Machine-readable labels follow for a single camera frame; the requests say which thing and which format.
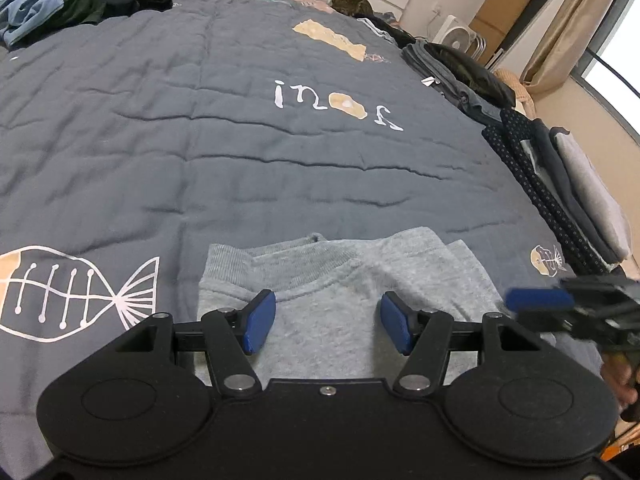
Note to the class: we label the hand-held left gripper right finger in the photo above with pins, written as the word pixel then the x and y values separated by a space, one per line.
pixel 397 322

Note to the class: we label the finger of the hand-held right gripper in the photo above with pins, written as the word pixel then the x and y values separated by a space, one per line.
pixel 540 299
pixel 550 321

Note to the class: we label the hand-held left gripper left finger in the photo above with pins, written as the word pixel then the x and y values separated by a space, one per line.
pixel 260 322

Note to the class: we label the grey sweatshirt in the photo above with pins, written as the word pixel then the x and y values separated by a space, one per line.
pixel 325 310

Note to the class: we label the person's right hand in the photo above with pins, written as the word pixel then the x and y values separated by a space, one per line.
pixel 622 385

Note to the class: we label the navy dotted garment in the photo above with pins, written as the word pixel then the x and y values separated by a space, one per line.
pixel 530 180

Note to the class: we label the navy folded garment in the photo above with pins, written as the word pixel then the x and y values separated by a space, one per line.
pixel 555 175

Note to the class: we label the light grey folded garment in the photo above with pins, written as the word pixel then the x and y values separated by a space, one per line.
pixel 595 185

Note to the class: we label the grey printed quilt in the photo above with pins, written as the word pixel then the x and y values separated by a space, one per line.
pixel 200 160

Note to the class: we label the tan plush toy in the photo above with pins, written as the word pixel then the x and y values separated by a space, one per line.
pixel 515 90

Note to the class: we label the window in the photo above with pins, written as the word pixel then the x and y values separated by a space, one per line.
pixel 620 60

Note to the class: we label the white box fan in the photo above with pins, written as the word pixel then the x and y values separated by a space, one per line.
pixel 457 37

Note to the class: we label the beige curtain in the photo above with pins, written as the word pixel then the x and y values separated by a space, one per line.
pixel 575 20

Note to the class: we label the black flat panel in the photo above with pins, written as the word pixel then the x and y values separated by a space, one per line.
pixel 530 15

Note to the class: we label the camouflage cloth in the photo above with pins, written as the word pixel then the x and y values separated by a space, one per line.
pixel 350 0

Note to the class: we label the dark green garment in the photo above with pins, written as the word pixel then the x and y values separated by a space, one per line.
pixel 80 0

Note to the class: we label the light blue shirt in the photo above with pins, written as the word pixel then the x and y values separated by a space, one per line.
pixel 30 5

